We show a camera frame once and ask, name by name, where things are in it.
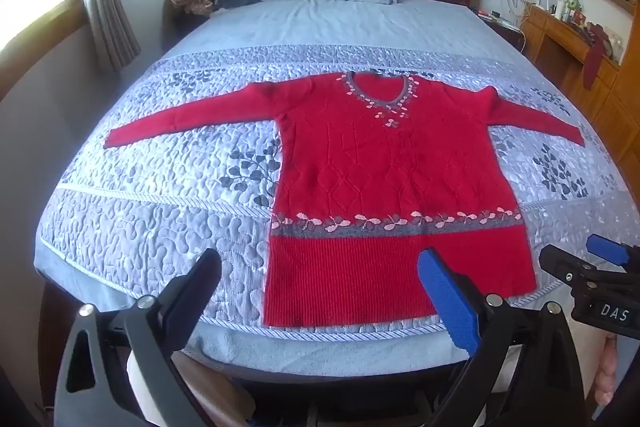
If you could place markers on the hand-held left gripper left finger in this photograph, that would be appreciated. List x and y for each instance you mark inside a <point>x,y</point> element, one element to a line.
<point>201,276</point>

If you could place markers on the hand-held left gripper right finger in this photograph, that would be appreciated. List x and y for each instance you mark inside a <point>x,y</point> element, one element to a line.
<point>447,302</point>

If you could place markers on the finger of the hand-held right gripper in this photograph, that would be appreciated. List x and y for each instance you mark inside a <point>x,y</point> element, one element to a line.
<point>565,263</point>
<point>607,249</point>

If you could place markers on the red knitted sweater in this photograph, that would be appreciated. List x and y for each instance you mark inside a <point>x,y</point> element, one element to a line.
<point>375,157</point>

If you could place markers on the person's right hand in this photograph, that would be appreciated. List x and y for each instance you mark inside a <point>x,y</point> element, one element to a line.
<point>607,372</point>

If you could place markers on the blue quilted bedspread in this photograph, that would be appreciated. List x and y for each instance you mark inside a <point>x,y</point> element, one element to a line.
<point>150,207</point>

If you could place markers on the dark red hanging cloth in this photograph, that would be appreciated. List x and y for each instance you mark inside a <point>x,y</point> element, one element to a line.
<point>595,54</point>

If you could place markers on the wooden desk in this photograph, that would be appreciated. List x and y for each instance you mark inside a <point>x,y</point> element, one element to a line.
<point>565,57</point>

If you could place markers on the bedside table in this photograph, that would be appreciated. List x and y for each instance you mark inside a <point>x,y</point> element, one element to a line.
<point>500,27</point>

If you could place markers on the group of bottles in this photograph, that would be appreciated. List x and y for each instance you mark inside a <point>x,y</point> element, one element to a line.
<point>567,7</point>

